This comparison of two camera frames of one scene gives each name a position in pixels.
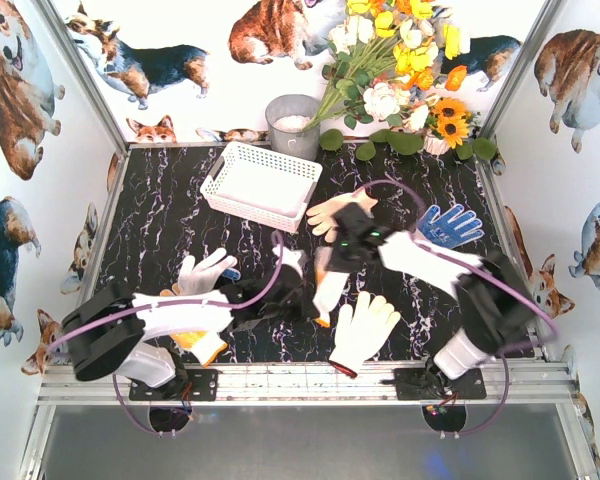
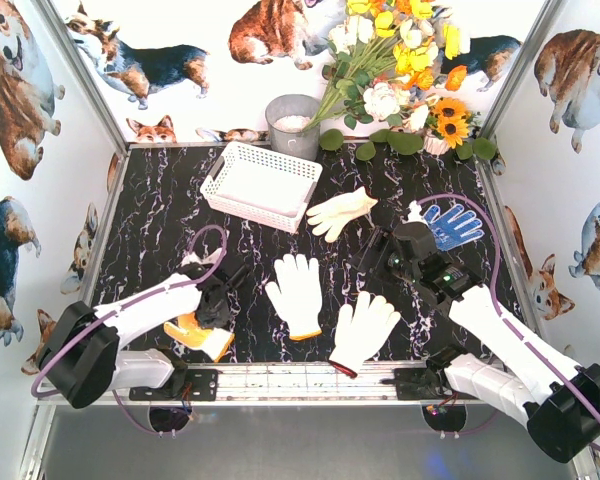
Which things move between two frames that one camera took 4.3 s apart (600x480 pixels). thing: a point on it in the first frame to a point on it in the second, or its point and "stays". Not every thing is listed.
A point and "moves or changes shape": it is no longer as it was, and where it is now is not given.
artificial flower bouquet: [387, 57] stays
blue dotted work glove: [448, 232] stays
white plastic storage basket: [262, 185] stays
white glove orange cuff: [330, 285] moves or changes shape
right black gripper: [344, 220] to [378, 248]
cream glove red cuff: [358, 335] stays
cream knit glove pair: [323, 215] stays
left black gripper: [294, 293] to [228, 282]
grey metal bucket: [286, 117] stays
